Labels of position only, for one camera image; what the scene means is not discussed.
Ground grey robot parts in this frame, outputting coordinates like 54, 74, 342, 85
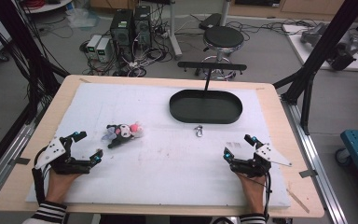
300, 21, 358, 71

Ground aluminium rail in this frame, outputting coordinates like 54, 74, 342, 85
280, 94, 350, 224
0, 102, 49, 208

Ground grey tape strip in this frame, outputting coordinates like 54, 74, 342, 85
8, 156, 32, 166
298, 169, 319, 179

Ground person's left hand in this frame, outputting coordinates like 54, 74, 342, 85
45, 169, 82, 205

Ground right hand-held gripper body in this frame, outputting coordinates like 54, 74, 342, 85
229, 143, 293, 179

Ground light wooden table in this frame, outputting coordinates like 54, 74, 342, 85
0, 74, 325, 218

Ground black round stool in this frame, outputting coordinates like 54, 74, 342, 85
195, 25, 246, 80

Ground white foam mat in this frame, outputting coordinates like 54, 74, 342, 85
25, 82, 292, 209

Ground black oval tray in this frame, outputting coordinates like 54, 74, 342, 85
169, 61, 248, 125

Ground white bench power supply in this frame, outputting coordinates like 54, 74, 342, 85
96, 36, 112, 63
86, 34, 103, 60

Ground thin wooden stick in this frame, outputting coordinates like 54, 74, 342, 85
286, 188, 310, 215

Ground black computer tower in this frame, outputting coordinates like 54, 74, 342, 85
133, 5, 153, 49
109, 8, 135, 62

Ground black metal frame post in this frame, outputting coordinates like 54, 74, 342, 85
0, 0, 71, 125
272, 0, 358, 135

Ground grey stand leg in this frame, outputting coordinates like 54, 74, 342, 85
167, 0, 184, 61

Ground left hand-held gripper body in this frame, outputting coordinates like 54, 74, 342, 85
34, 135, 93, 175

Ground clear plastic bag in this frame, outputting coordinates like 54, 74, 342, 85
65, 7, 101, 32

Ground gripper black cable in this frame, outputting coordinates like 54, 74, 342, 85
31, 146, 52, 205
260, 171, 273, 220

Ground black white pink plush keychain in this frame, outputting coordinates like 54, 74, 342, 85
102, 121, 145, 149

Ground tangle of floor cables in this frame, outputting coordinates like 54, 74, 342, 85
79, 6, 172, 77

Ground black flat floor device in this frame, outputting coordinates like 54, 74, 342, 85
198, 12, 224, 31

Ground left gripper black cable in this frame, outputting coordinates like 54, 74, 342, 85
31, 146, 52, 205

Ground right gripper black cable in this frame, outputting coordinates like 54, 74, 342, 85
260, 171, 273, 220

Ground white floor board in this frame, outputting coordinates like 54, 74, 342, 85
281, 23, 358, 73

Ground person's right hand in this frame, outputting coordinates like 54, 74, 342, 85
236, 172, 267, 216

